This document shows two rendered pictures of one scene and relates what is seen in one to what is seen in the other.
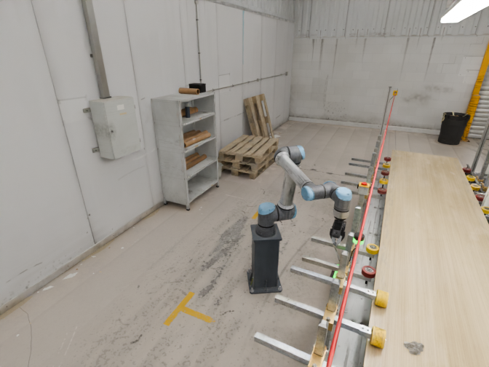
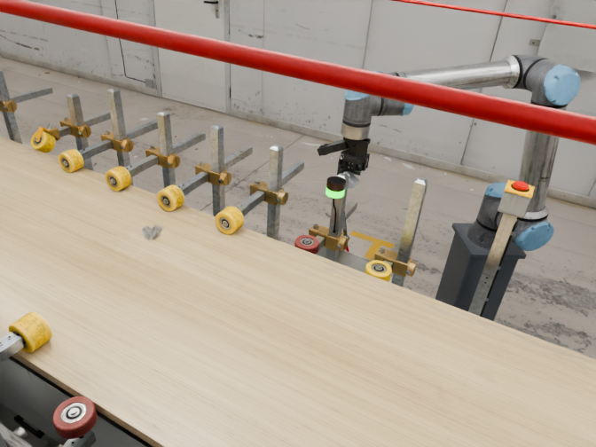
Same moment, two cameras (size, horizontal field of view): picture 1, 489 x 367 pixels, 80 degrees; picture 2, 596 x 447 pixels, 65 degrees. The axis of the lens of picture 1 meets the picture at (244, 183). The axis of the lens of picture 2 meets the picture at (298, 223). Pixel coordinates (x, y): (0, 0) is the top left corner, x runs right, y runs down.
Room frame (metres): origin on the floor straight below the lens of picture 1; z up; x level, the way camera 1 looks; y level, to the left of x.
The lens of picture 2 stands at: (1.33, -2.02, 1.79)
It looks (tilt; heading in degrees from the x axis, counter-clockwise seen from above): 33 degrees down; 89
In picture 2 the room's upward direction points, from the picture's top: 4 degrees clockwise
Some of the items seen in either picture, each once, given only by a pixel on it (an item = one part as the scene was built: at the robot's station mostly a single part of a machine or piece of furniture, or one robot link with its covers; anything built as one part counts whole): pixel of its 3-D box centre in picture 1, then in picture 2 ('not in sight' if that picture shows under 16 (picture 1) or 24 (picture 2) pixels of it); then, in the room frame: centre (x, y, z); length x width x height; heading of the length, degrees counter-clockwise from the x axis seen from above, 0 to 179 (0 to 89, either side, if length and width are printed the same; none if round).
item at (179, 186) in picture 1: (189, 148); not in sight; (4.14, 0.82, 0.78); 0.90 x 0.45 x 1.55; 155
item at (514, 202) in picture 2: (363, 188); (515, 199); (1.94, -0.88, 1.18); 0.07 x 0.07 x 0.08; 63
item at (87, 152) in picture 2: not in sight; (119, 138); (0.56, -0.16, 0.95); 0.50 x 0.04 x 0.04; 63
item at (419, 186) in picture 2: (352, 236); (406, 244); (1.70, -0.77, 0.93); 0.03 x 0.03 x 0.48; 63
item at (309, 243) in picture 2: (367, 276); (305, 254); (1.38, -0.76, 0.85); 0.08 x 0.08 x 0.11
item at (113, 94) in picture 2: not in sight; (121, 145); (0.59, -0.20, 0.94); 0.03 x 0.03 x 0.48; 63
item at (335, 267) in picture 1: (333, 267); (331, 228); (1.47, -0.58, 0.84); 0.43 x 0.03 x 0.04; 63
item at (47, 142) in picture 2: not in sight; (43, 141); (0.26, -0.21, 0.93); 0.09 x 0.08 x 0.09; 63
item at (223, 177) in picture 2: (330, 314); (213, 175); (1.01, -0.42, 0.95); 0.13 x 0.06 x 0.05; 153
